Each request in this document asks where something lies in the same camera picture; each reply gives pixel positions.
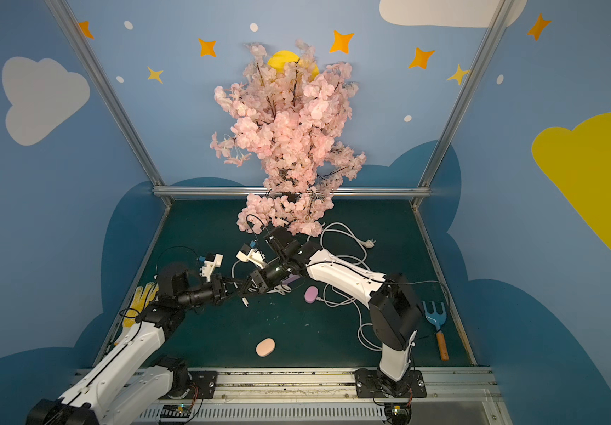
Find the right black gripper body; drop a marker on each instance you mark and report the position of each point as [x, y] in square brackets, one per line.
[258, 279]

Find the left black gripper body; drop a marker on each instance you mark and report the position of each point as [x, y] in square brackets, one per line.
[220, 289]

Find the purple power strip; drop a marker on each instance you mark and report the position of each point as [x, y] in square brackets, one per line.
[292, 278]

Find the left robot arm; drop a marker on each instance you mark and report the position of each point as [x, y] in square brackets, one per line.
[106, 395]

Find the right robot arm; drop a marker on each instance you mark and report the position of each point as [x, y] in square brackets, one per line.
[395, 310]

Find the yellow work glove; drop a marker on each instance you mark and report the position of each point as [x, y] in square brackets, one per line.
[142, 297]

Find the green circuit board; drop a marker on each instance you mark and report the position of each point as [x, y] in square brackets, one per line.
[178, 413]

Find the pink artificial blossom tree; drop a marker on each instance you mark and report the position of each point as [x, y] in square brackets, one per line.
[290, 119]

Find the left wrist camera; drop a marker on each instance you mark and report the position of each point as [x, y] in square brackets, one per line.
[208, 264]

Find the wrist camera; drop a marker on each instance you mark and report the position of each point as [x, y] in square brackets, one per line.
[250, 253]
[208, 264]

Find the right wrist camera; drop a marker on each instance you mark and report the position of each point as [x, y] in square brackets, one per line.
[250, 253]

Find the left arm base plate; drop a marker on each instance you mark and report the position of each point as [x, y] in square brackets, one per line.
[192, 385]

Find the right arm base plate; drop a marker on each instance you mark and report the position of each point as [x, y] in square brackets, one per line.
[374, 384]

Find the aluminium front rail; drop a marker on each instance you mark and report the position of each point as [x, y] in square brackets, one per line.
[328, 396]

